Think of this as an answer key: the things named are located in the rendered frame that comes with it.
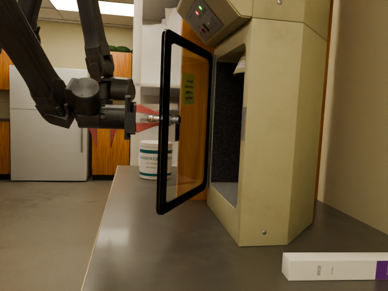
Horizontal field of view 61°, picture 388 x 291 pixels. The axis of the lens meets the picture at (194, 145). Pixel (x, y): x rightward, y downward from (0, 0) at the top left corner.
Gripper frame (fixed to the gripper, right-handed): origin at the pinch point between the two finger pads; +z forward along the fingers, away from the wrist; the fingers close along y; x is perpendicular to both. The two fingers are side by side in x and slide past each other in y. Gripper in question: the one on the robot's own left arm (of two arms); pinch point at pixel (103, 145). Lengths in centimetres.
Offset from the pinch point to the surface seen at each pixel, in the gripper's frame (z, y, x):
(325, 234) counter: 17, 56, -40
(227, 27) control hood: -31, 30, -36
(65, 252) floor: 109, -46, 172
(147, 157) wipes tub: 7.1, 15.0, 22.4
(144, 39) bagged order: -54, 15, 97
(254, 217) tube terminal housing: 10, 35, -45
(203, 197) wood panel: 15.6, 31.8, -8.3
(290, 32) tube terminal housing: -28, 41, -45
